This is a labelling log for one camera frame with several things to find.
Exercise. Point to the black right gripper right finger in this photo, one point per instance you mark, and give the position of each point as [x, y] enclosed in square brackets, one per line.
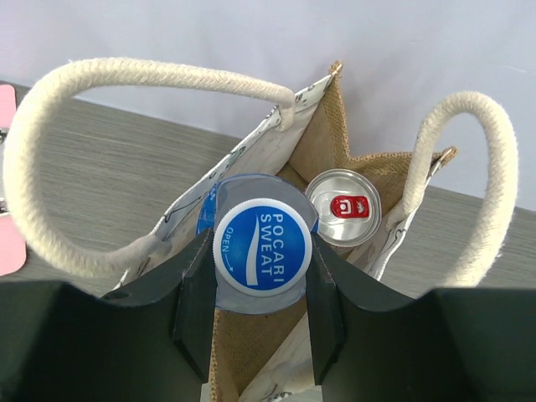
[372, 343]

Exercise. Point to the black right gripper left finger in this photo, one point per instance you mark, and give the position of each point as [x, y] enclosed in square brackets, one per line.
[149, 340]

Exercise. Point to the Pocari Sweat plastic bottle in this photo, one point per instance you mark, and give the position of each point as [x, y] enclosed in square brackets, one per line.
[262, 245]

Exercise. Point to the pink clipboard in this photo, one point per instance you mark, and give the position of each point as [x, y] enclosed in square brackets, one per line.
[13, 244]

